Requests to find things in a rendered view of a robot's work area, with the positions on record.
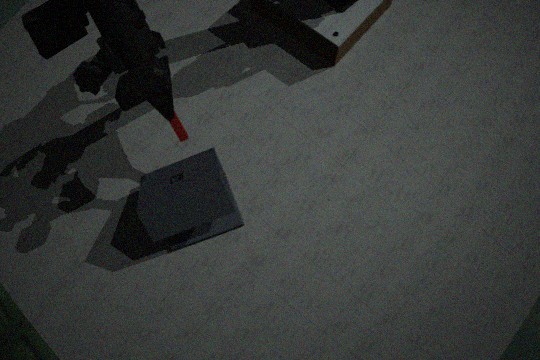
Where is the dark navy sloped panel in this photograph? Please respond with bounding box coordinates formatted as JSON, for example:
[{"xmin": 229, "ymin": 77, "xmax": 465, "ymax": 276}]
[{"xmin": 137, "ymin": 147, "xmax": 244, "ymax": 251}]

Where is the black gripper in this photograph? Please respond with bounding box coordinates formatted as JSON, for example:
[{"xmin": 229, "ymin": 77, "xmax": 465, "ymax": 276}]
[{"xmin": 98, "ymin": 6, "xmax": 174, "ymax": 120}]

